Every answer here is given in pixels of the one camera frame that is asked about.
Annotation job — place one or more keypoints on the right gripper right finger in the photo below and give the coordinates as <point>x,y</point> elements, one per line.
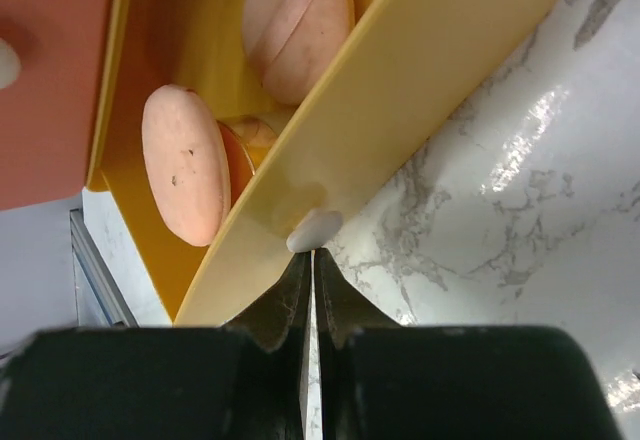
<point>383,380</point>

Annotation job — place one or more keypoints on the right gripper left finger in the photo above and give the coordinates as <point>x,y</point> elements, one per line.
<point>238,381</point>

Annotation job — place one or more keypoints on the orange powder puff front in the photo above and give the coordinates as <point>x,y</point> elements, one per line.
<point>186,164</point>

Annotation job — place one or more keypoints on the orange powder puff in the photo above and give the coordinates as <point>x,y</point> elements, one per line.
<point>290,43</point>
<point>186,164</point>

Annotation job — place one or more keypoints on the yellow bottom drawer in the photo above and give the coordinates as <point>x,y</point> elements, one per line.
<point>403,70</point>

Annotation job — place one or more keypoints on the orange powder puff back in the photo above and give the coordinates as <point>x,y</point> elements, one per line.
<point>290,43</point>

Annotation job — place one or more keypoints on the orange drawer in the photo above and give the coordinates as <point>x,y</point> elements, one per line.
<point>48,111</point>

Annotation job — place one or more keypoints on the gold round jar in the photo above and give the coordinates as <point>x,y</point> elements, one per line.
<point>256,133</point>

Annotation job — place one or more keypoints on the aluminium rail frame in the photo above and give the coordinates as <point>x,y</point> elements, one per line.
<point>99,301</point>

